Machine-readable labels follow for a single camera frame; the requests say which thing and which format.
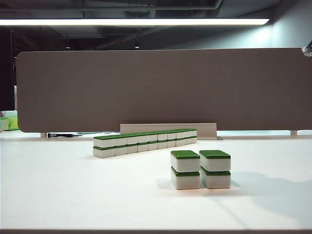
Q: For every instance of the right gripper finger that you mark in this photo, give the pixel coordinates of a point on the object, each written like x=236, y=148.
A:
x=308, y=50

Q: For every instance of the brown desk partition panel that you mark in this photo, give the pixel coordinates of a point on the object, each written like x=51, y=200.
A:
x=156, y=90

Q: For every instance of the long ceiling light strip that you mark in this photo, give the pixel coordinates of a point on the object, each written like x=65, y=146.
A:
x=122, y=22

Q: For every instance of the green and white box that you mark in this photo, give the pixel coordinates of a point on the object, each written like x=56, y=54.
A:
x=12, y=123

